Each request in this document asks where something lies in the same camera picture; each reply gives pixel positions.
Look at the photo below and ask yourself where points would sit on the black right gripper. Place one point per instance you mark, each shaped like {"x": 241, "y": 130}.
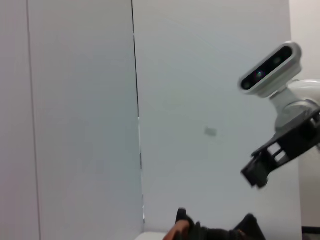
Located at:
{"x": 312, "y": 135}

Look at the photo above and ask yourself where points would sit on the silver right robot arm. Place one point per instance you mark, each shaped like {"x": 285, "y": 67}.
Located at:
{"x": 287, "y": 107}

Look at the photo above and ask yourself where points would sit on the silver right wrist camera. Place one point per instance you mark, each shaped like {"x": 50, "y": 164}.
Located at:
{"x": 270, "y": 72}

